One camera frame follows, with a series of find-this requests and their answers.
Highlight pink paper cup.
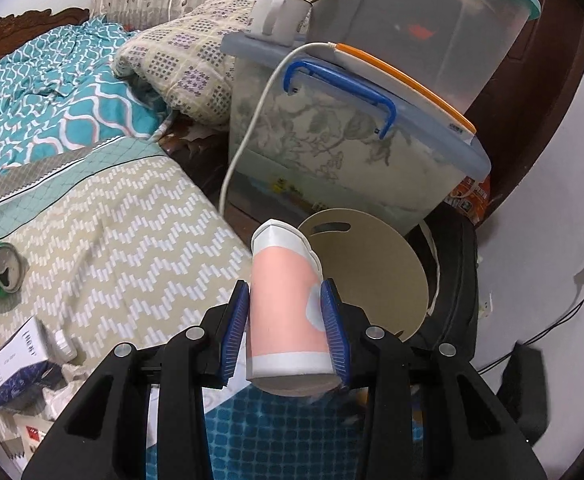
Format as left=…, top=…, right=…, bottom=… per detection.
left=244, top=218, right=340, bottom=397

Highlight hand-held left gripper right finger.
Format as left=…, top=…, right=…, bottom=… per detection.
left=319, top=280, right=548, bottom=480

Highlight storage box with blue handle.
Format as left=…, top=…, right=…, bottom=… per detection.
left=220, top=32, right=493, bottom=226

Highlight checked cream pillow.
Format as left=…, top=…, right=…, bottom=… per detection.
left=112, top=0, right=273, bottom=128

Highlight small white bottle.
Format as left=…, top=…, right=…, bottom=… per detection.
left=52, top=330, right=78, bottom=362

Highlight white mug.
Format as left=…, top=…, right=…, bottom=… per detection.
left=244, top=0, right=315, bottom=46

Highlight crumpled white paper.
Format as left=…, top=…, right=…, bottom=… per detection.
left=42, top=362, right=87, bottom=421

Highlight black power adapter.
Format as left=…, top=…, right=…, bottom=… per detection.
left=497, top=342, right=550, bottom=443

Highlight black bag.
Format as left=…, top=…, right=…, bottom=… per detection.
left=404, top=207, right=480, bottom=376

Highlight white and blue carton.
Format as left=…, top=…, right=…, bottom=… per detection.
left=0, top=316, right=65, bottom=411

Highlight carved wooden headboard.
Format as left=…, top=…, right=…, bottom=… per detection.
left=0, top=7, right=90, bottom=61

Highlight red and white box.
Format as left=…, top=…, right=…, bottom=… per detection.
left=2, top=412, right=55, bottom=461

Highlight white cable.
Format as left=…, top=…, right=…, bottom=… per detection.
left=218, top=40, right=343, bottom=213

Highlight clear bin with teal lid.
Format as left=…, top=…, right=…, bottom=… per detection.
left=317, top=0, right=543, bottom=113

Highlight white tablet with orange edge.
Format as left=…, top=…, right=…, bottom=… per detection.
left=337, top=42, right=475, bottom=146

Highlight teal patterned quilt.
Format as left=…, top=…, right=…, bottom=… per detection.
left=0, top=17, right=167, bottom=196

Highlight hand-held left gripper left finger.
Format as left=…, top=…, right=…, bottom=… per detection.
left=22, top=280, right=250, bottom=480

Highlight black floor cables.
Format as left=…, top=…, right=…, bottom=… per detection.
left=477, top=240, right=584, bottom=376

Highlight beige zigzag mat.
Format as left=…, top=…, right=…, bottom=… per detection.
left=0, top=137, right=255, bottom=461

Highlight dark wooden door frame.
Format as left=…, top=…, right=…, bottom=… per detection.
left=464, top=0, right=584, bottom=206

